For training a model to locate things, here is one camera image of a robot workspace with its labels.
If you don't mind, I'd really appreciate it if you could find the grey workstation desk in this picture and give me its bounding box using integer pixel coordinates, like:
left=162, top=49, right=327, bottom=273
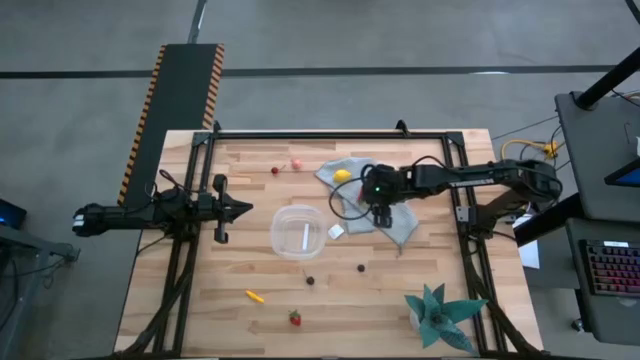
left=554, top=91, right=640, bottom=224

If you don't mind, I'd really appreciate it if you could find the black pole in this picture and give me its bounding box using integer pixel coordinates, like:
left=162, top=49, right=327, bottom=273
left=573, top=45, right=640, bottom=111

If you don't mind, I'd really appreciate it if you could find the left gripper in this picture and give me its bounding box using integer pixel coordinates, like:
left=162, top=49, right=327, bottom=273
left=197, top=173, right=254, bottom=245

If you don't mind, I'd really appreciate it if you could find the grey keyboard shelf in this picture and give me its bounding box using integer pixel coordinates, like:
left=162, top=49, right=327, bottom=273
left=564, top=217, right=640, bottom=347

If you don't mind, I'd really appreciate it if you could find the teal artificial plant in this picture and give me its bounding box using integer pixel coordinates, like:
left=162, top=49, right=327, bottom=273
left=403, top=282, right=490, bottom=356

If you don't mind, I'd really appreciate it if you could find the black hazard-striped floor mat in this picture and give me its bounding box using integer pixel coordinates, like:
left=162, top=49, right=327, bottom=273
left=117, top=43, right=226, bottom=209

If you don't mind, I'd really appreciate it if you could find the tablet with blue screen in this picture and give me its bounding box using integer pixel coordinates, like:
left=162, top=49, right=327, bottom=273
left=603, top=157, right=640, bottom=189

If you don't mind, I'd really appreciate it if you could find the grey metal stand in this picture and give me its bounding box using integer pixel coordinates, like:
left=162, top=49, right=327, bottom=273
left=0, top=224, right=81, bottom=360

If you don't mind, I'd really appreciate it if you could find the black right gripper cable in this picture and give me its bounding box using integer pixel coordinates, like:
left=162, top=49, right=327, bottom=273
left=328, top=175, right=375, bottom=222

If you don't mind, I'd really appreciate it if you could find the yellow cable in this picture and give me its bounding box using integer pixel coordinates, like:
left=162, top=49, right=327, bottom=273
left=501, top=138, right=560, bottom=162

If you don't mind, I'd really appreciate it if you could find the white paper sheet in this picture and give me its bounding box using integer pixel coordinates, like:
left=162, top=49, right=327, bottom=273
left=512, top=213, right=542, bottom=270

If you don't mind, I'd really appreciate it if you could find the black desk beam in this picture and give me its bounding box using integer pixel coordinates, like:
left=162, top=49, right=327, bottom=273
left=513, top=192, right=584, bottom=247

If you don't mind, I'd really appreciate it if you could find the dark device with blue light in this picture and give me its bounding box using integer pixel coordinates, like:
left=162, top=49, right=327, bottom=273
left=0, top=198, right=28, bottom=230

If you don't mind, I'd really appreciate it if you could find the clear plastic tupperware container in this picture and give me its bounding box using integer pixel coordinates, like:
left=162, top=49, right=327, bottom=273
left=269, top=203, right=329, bottom=261

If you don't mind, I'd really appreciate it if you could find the grey waffle dish towel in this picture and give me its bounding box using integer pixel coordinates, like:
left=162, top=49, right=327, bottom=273
left=314, top=156, right=420, bottom=250

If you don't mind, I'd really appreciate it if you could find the backlit rainbow keyboard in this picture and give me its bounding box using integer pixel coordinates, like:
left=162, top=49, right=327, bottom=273
left=578, top=238, right=640, bottom=297

